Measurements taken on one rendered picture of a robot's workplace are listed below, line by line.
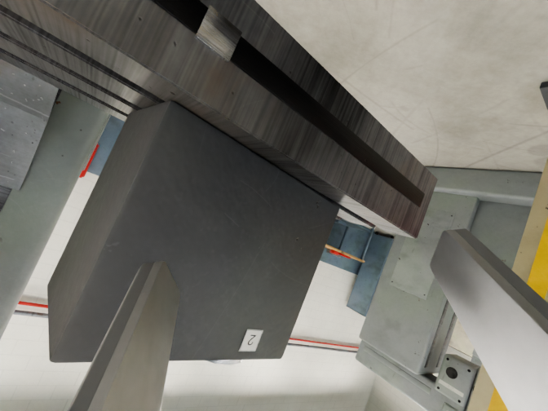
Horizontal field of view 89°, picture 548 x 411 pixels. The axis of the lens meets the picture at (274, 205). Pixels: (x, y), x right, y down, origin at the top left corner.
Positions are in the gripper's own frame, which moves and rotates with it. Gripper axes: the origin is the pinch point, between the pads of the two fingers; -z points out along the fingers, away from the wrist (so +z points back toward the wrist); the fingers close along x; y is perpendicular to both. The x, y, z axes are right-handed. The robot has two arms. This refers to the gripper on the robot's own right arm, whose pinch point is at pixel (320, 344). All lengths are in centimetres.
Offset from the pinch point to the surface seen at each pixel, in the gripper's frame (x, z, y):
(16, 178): 45, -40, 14
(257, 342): 4.1, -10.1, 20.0
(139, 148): 10.1, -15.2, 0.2
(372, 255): -225, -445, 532
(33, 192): 44, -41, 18
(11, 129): 41, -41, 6
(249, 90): 1.7, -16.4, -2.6
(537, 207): -109, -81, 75
